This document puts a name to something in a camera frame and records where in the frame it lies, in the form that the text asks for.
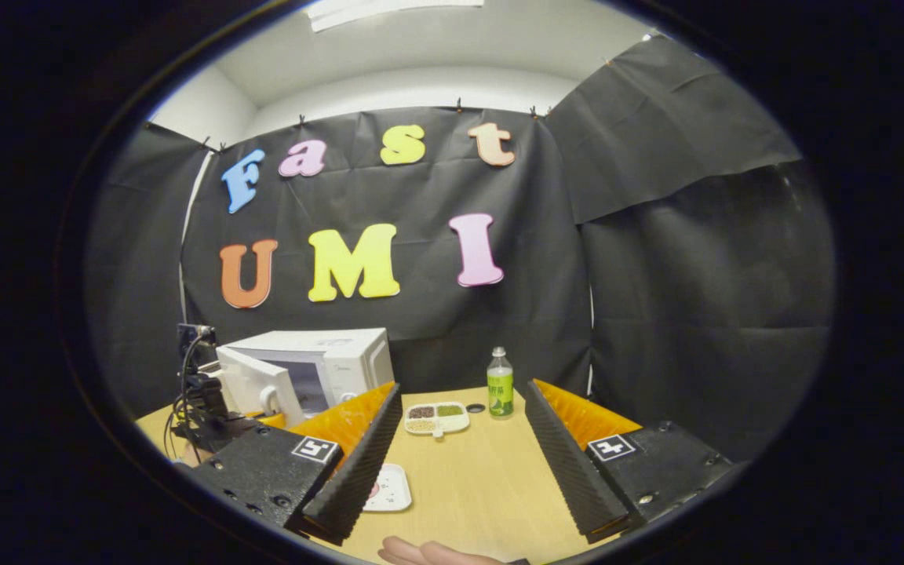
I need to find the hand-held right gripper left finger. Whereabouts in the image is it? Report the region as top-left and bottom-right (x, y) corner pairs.
(185, 382), (403, 544)

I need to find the white microwave oven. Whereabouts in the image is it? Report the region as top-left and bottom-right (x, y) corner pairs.
(215, 327), (395, 428)

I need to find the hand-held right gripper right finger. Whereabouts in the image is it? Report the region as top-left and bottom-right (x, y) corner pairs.
(525, 379), (735, 544)

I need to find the white divided grain tray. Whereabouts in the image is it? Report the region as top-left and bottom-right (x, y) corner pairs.
(404, 401), (471, 437)

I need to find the large ceiling light panel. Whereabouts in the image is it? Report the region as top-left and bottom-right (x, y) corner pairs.
(307, 0), (484, 32)

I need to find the black backdrop cloth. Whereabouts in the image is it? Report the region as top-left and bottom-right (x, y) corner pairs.
(83, 35), (837, 464)

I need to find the white square plate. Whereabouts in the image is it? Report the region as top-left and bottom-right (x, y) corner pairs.
(363, 463), (413, 513)

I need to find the green label drink bottle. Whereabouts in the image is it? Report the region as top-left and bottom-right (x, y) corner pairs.
(487, 347), (515, 419)

